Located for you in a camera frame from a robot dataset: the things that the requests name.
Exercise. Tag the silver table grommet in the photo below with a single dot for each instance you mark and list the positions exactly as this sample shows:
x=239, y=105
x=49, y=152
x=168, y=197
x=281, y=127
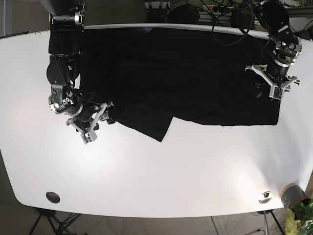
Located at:
x=265, y=197

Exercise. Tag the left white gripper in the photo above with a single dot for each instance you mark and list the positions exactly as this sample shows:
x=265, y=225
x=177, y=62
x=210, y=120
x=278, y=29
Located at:
x=278, y=85

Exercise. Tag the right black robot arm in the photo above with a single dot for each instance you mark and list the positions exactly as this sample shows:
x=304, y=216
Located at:
x=66, y=18

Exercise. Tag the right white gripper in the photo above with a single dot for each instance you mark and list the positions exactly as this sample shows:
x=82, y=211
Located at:
x=86, y=120

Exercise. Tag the grey plant pot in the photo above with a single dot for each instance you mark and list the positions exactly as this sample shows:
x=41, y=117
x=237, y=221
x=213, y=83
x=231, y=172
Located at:
x=292, y=194

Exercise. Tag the white power strip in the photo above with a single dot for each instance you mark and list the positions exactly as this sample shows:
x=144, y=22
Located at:
x=216, y=9

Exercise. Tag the green potted plant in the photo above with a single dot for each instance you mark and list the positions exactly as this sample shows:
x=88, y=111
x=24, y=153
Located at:
x=299, y=220

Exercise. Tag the black table grommet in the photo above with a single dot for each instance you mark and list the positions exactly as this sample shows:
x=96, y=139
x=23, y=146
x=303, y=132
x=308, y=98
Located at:
x=52, y=197

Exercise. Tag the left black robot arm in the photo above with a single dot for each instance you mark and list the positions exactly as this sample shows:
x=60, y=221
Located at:
x=284, y=51

